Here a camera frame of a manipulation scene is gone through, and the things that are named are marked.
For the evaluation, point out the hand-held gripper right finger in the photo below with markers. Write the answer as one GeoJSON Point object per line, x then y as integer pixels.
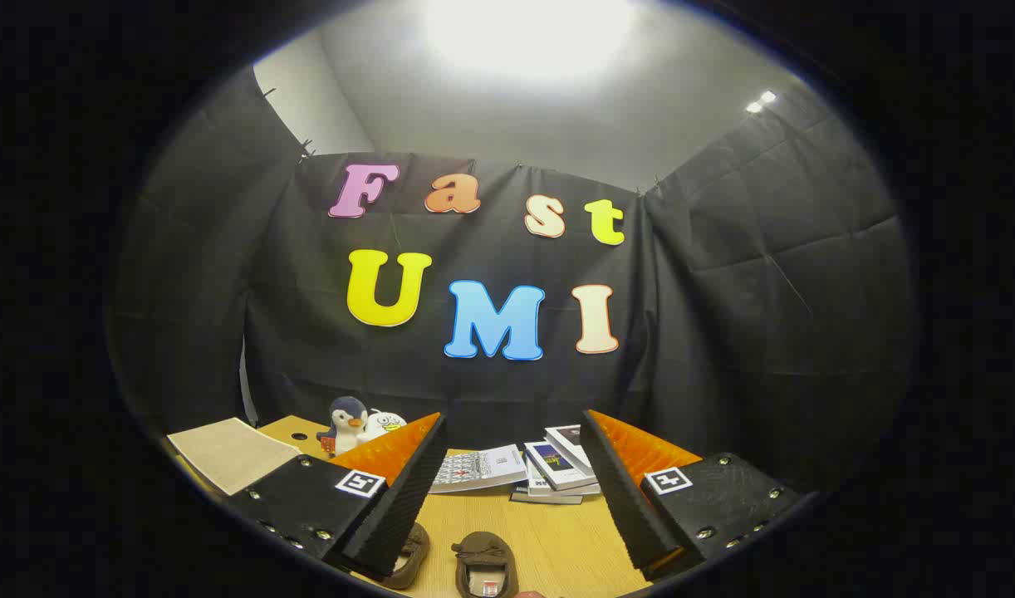
{"type": "Point", "coordinates": [624, 498]}

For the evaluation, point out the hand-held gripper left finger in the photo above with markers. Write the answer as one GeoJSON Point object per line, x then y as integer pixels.
{"type": "Point", "coordinates": [399, 515]}

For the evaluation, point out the brown fuzzy slipper shoe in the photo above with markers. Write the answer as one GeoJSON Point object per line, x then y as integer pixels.
{"type": "Point", "coordinates": [482, 552]}
{"type": "Point", "coordinates": [412, 555]}

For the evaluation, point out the beige fabric storage box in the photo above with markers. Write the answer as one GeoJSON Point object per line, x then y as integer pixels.
{"type": "Point", "coordinates": [229, 453]}

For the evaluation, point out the white paperback book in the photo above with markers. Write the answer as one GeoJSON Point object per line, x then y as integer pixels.
{"type": "Point", "coordinates": [557, 492]}

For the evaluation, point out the white book blue cover picture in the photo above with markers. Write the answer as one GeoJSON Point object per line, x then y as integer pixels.
{"type": "Point", "coordinates": [553, 463]}

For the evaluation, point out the dark grey book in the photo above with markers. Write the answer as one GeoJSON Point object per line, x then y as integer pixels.
{"type": "Point", "coordinates": [541, 499]}

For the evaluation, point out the patterned cover book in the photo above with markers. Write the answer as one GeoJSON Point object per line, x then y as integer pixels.
{"type": "Point", "coordinates": [478, 469]}

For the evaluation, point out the white duck plush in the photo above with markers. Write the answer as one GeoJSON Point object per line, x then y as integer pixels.
{"type": "Point", "coordinates": [383, 423]}

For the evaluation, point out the grey white penguin plush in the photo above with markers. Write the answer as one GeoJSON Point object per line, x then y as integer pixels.
{"type": "Point", "coordinates": [345, 419]}

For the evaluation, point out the black backdrop cloth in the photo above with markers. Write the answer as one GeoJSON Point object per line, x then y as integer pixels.
{"type": "Point", "coordinates": [723, 332]}

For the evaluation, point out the ceiling spot lamp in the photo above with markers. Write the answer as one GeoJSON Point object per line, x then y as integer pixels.
{"type": "Point", "coordinates": [761, 101]}

